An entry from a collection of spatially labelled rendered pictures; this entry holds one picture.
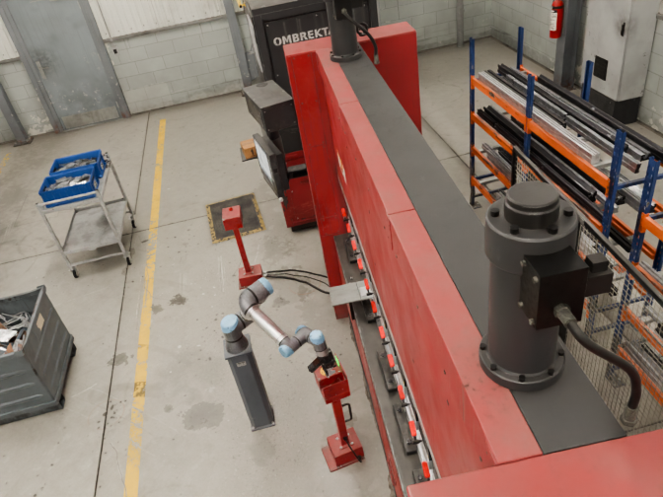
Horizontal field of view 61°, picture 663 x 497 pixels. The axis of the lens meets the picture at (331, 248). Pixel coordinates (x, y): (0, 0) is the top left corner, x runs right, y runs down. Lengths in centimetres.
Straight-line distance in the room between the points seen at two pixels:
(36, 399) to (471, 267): 400
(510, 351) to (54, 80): 974
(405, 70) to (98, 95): 729
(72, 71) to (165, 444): 723
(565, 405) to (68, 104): 990
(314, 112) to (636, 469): 312
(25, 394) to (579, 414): 433
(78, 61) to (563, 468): 977
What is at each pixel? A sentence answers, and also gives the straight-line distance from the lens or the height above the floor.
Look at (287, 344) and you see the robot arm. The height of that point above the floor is 117.
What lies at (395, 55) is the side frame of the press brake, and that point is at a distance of 392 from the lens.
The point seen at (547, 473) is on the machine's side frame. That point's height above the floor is 230.
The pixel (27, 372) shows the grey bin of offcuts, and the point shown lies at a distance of 490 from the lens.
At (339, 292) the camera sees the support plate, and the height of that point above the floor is 100.
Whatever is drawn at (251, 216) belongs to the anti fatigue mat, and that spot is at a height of 1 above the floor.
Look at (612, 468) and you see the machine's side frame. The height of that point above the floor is 230.
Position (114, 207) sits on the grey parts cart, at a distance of 695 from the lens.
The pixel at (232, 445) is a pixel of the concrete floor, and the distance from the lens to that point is 434.
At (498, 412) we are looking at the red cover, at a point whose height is 230.
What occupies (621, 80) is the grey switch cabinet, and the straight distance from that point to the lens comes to 765.
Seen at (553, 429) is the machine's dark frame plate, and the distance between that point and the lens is 135.
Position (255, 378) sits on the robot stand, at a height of 52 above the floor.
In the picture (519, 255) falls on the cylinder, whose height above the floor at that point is 268.
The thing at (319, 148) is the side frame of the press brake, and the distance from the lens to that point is 405.
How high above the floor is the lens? 338
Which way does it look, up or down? 36 degrees down
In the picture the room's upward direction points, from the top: 10 degrees counter-clockwise
